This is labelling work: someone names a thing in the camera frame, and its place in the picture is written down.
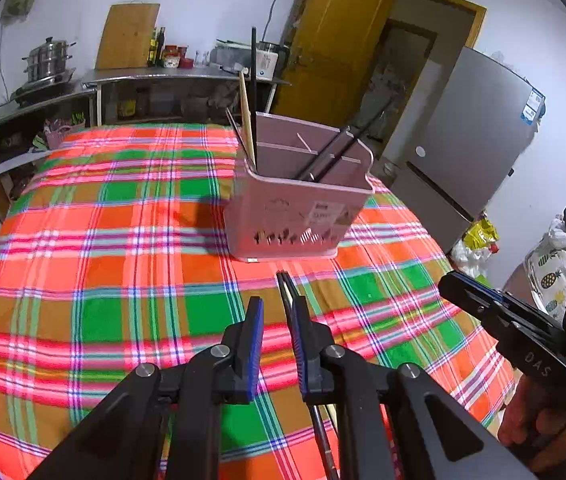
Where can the hanging green cloth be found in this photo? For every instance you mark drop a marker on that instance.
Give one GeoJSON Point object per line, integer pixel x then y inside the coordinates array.
{"type": "Point", "coordinates": [18, 2]}

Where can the pink basket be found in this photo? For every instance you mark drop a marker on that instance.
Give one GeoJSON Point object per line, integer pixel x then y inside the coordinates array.
{"type": "Point", "coordinates": [58, 135]}

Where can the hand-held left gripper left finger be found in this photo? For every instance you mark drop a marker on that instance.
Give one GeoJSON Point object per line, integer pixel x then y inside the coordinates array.
{"type": "Point", "coordinates": [253, 345]}

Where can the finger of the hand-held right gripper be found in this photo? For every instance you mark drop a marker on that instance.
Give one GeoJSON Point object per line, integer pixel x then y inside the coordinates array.
{"type": "Point", "coordinates": [463, 297]}
{"type": "Point", "coordinates": [483, 287]}

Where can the clear drinking glass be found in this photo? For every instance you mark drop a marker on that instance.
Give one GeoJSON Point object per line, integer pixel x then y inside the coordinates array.
{"type": "Point", "coordinates": [198, 57]}

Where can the grey kitchen container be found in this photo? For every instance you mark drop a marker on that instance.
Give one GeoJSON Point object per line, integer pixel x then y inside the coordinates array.
{"type": "Point", "coordinates": [233, 52]}

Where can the wooden door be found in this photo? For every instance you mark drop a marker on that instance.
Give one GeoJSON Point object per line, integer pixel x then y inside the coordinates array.
{"type": "Point", "coordinates": [338, 45]}

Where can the red lid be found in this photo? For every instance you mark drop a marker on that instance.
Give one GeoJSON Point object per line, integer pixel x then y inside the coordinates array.
{"type": "Point", "coordinates": [186, 63]}

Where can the pink plastic utensil holder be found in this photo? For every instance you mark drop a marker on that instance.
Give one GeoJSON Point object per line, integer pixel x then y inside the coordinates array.
{"type": "Point", "coordinates": [283, 220]}

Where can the red lidded jar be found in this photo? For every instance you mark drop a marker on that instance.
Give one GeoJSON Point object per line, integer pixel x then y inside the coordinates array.
{"type": "Point", "coordinates": [170, 51]}
{"type": "Point", "coordinates": [183, 51]}

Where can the dark glass bottle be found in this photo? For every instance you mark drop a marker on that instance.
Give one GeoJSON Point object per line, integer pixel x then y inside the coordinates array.
{"type": "Point", "coordinates": [153, 50]}
{"type": "Point", "coordinates": [161, 45]}

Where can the blue refrigerator sticker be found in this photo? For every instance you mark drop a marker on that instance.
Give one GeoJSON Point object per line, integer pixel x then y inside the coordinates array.
{"type": "Point", "coordinates": [533, 105]}

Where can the yellow plastic bag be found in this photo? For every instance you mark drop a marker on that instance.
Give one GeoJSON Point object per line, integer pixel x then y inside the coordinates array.
{"type": "Point", "coordinates": [483, 235]}

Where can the white bowl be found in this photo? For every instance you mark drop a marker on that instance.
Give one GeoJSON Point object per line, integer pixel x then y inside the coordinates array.
{"type": "Point", "coordinates": [170, 62]}

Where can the wooden door frame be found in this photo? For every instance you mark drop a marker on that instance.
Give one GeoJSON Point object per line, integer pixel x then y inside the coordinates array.
{"type": "Point", "coordinates": [443, 5]}

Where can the person's right hand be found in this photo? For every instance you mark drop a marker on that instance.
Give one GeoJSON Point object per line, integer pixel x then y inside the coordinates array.
{"type": "Point", "coordinates": [518, 420]}

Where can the grey refrigerator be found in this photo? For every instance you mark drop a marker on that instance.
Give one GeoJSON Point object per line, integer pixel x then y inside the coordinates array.
{"type": "Point", "coordinates": [473, 160]}

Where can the gas stove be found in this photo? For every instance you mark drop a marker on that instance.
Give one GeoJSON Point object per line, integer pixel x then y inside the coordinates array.
{"type": "Point", "coordinates": [45, 89]}

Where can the white plastic bag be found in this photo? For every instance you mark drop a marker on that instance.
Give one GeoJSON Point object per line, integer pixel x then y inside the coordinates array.
{"type": "Point", "coordinates": [468, 257]}

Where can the wooden cutting board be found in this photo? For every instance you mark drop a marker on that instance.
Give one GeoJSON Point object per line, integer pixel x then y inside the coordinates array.
{"type": "Point", "coordinates": [125, 35]}

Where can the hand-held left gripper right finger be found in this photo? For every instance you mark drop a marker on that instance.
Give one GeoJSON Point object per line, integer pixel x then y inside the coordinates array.
{"type": "Point", "coordinates": [299, 345]}

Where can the metal kitchen table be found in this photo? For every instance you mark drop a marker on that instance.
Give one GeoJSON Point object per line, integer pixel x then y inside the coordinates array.
{"type": "Point", "coordinates": [163, 74]}

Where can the low metal counter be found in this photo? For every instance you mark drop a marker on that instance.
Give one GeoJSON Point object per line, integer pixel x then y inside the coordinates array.
{"type": "Point", "coordinates": [13, 112]}

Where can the plaid tablecloth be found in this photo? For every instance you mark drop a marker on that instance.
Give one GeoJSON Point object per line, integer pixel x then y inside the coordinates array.
{"type": "Point", "coordinates": [113, 240]}

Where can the printed beige blanket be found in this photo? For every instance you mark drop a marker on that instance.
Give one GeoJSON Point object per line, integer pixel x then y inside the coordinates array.
{"type": "Point", "coordinates": [545, 275]}

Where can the steel steamer pot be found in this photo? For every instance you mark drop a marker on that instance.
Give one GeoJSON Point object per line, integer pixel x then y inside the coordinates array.
{"type": "Point", "coordinates": [45, 60]}

